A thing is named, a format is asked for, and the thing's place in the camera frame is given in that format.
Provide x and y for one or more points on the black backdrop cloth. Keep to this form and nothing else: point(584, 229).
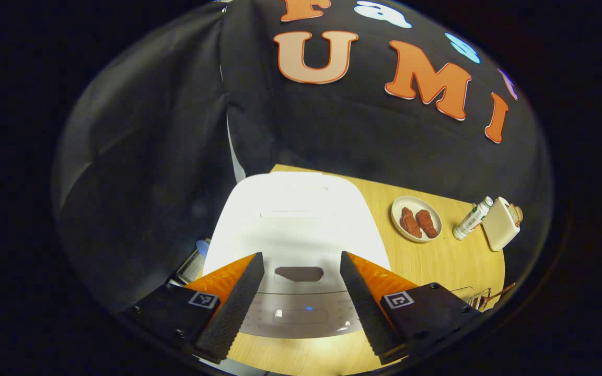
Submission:
point(149, 156)

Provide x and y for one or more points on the white rice cooker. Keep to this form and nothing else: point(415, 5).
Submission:
point(296, 224)

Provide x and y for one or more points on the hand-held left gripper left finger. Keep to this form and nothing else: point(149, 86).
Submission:
point(235, 308)

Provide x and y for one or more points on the cream rice container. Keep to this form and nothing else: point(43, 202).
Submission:
point(462, 292)

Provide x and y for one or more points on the white drink bottle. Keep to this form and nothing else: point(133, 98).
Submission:
point(471, 219)

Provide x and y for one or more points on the white box with grille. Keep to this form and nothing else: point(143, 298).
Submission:
point(191, 267)

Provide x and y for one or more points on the cream toaster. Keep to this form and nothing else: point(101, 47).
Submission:
point(499, 227)

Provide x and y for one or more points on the white round plate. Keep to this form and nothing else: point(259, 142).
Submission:
point(397, 209)

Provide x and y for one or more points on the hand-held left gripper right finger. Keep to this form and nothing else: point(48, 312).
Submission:
point(363, 308)

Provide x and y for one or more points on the red meat piece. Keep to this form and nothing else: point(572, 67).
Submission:
point(427, 223)
point(411, 223)

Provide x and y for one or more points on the blue round object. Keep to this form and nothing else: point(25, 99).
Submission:
point(204, 248)

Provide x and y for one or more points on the brown bread slice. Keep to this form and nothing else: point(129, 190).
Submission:
point(513, 214)
point(520, 214)

